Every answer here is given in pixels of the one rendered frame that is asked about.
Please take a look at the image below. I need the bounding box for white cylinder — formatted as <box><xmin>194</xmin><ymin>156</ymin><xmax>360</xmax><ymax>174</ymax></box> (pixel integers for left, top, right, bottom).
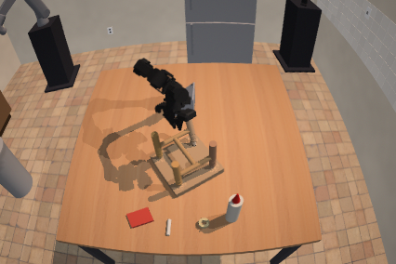
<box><xmin>166</xmin><ymin>219</ymin><xmax>171</xmax><ymax>235</ymax></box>

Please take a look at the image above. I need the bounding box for red flat rectangular pad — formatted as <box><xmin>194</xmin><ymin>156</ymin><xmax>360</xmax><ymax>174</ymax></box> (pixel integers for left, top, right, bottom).
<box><xmin>126</xmin><ymin>207</ymin><xmax>154</xmax><ymax>229</ymax></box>

